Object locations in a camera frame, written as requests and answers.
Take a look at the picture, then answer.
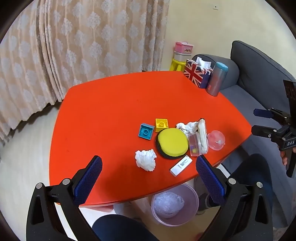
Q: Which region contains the person's left leg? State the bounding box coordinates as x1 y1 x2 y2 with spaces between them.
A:
92 214 160 241

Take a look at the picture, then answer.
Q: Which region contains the flag print tissue box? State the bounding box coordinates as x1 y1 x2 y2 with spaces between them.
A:
184 57 214 89

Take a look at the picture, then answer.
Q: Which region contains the beige patterned curtain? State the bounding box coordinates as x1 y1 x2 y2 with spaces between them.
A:
0 0 170 144

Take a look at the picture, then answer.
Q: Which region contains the small pink storage box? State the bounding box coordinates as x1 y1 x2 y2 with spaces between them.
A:
175 41 194 54

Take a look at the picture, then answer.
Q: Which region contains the small white storage box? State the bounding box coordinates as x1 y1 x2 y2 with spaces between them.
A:
173 52 192 62

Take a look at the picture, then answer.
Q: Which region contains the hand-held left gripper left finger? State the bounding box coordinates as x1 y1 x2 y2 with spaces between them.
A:
25 155 103 241

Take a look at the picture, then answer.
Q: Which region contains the yellow toy block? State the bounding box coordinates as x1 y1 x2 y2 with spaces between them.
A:
155 118 169 133

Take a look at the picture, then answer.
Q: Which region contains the yellow plastic stool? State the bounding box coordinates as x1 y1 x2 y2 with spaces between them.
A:
169 59 188 72

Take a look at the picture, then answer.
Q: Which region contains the grey bottle with teal lid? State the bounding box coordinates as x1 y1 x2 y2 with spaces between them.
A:
206 62 228 96

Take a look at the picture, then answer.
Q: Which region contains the blue toy block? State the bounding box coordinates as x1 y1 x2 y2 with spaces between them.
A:
138 123 155 141

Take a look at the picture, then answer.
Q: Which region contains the person's grey shoe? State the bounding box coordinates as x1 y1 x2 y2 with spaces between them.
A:
194 171 223 216

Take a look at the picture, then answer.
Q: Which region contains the white tissue ball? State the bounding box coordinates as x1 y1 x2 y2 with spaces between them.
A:
135 149 157 172

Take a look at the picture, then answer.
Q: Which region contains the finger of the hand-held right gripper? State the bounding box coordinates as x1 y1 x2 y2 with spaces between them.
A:
251 125 284 140
253 108 292 126

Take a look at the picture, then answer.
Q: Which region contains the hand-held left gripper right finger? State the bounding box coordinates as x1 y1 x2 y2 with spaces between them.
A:
195 155 274 241

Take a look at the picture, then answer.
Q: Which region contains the crumpled clear plastic bag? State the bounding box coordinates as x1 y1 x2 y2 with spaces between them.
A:
154 192 185 219

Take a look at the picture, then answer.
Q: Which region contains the person's right hand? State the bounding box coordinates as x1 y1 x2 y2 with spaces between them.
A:
280 146 296 167

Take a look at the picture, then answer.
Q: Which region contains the person's leg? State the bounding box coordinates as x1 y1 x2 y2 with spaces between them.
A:
92 214 160 241
228 153 288 229

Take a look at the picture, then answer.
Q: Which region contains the loose crumpled white tissue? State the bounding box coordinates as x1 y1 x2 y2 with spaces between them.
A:
176 121 200 136

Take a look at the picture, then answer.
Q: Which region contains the yellow round zip case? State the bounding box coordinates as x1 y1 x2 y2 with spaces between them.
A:
155 127 189 160

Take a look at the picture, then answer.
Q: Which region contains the clear plastic round container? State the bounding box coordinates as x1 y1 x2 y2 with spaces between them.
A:
188 133 202 157

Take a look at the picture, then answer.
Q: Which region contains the pink clear plastic capsule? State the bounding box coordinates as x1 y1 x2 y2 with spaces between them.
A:
207 130 226 151

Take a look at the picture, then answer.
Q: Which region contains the grey sofa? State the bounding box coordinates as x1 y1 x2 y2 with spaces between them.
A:
192 40 296 232

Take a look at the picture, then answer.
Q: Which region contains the person's right leg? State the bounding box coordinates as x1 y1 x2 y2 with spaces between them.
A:
228 153 288 229

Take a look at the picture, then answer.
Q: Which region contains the white fabric pad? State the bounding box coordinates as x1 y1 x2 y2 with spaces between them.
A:
198 119 209 155

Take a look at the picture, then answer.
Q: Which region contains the pink translucent trash bin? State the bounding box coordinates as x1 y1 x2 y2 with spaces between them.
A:
151 183 200 226

